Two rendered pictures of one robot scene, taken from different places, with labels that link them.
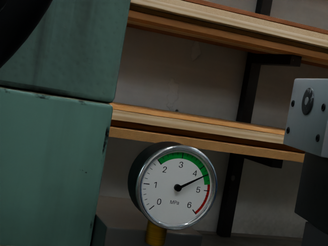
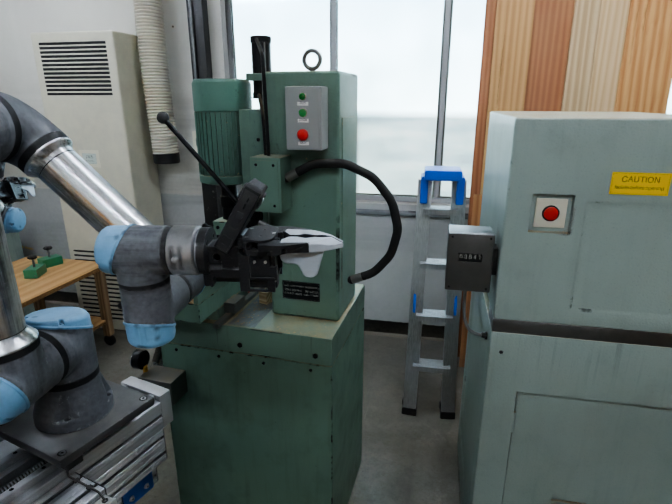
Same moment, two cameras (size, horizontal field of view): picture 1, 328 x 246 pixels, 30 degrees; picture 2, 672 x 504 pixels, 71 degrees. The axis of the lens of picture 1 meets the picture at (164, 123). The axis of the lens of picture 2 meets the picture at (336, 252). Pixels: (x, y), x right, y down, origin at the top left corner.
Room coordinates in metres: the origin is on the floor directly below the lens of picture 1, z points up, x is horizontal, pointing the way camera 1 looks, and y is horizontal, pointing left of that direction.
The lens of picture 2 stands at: (1.73, -0.75, 1.45)
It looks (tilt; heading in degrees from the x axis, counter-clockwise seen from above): 18 degrees down; 125
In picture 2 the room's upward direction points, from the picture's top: straight up
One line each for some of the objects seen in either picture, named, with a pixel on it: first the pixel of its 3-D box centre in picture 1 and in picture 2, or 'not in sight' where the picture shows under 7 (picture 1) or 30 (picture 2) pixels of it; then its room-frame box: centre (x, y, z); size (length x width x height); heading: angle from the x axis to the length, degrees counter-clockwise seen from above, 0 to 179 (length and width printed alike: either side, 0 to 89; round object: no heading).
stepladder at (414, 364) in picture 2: not in sight; (434, 294); (0.94, 1.19, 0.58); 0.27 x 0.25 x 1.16; 115
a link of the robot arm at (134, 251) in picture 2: not in sight; (139, 251); (1.09, -0.36, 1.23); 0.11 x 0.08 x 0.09; 32
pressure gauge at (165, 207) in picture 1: (167, 194); (141, 361); (0.46, -0.01, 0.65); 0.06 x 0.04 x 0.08; 109
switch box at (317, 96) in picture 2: not in sight; (306, 118); (0.92, 0.27, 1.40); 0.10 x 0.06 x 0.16; 19
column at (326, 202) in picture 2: not in sight; (314, 197); (0.85, 0.40, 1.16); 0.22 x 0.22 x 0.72; 19
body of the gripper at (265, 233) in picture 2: not in sight; (242, 255); (1.22, -0.27, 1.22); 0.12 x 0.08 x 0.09; 32
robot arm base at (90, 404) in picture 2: not in sight; (71, 390); (0.78, -0.37, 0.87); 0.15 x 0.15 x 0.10
